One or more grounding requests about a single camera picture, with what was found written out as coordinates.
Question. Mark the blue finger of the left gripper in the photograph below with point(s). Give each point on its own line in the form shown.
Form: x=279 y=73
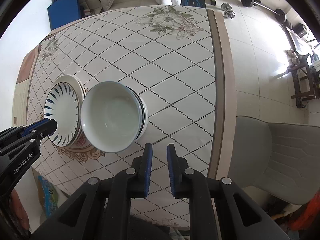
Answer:
x=35 y=125
x=45 y=129

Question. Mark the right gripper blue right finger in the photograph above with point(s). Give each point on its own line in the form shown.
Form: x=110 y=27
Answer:
x=176 y=167

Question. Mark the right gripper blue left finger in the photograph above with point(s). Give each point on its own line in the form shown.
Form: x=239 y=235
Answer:
x=140 y=183

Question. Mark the blue leaf pattern plate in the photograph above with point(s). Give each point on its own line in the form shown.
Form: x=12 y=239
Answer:
x=62 y=105

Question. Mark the white plate pink flowers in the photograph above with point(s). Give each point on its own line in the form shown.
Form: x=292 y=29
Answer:
x=80 y=92

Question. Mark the white bowl blue dots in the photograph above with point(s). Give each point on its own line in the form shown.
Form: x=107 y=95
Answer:
x=110 y=117

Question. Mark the white bowl dark rim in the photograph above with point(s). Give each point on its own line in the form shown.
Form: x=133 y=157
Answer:
x=141 y=110

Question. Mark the plain white bowl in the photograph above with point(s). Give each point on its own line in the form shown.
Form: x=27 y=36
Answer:
x=146 y=117

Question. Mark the brown beige striped cloth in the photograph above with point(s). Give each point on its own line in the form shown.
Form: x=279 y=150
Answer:
x=22 y=88

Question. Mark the grey padded chair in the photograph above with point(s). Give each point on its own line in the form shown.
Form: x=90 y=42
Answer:
x=279 y=158

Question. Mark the checked floral tablecloth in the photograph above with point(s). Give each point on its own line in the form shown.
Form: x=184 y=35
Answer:
x=166 y=55

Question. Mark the dark wooden chair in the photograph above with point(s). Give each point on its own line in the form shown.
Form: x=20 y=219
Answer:
x=305 y=80

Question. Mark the chrome dumbbell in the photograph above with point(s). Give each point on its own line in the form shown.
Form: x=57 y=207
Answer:
x=227 y=10

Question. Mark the barbell on floor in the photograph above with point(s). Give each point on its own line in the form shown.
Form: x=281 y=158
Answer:
x=279 y=14

